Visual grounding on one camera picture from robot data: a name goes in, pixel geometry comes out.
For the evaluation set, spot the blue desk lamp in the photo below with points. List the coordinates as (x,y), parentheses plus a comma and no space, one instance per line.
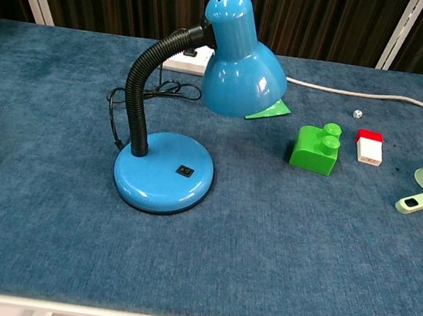
(162,175)

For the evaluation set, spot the green plastic packet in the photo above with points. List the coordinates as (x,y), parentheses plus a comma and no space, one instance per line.
(273,112)

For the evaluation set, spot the white power strip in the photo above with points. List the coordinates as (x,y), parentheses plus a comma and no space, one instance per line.
(184,65)

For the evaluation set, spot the green toy building block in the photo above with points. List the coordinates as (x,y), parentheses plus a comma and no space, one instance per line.
(310,151)

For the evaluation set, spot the blue fabric table mat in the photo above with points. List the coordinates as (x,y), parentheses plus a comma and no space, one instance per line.
(221,264)

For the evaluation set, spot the small silver knob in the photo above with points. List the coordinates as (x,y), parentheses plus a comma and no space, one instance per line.
(357,114)

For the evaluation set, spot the red and white block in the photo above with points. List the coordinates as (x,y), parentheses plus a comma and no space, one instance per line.
(370,151)

